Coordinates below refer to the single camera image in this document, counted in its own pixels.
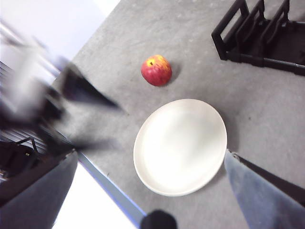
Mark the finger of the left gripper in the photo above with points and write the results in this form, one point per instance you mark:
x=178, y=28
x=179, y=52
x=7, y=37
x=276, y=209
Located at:
x=83, y=145
x=81, y=88

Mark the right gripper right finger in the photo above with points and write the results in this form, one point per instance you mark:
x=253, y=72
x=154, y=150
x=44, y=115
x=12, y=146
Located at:
x=262, y=200

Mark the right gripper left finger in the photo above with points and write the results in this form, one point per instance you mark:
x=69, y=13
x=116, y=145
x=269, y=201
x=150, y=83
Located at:
x=40, y=200

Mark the red yellow apple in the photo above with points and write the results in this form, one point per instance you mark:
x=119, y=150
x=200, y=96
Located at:
x=156, y=71

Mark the cream yellow plate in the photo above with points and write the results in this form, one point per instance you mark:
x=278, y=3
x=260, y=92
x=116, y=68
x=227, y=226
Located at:
x=181, y=148

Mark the black plate rack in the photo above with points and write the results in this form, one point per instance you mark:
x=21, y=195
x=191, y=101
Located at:
x=274, y=63

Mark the grey ribbed panel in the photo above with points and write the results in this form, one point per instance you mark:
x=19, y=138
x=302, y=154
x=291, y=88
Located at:
x=9, y=133

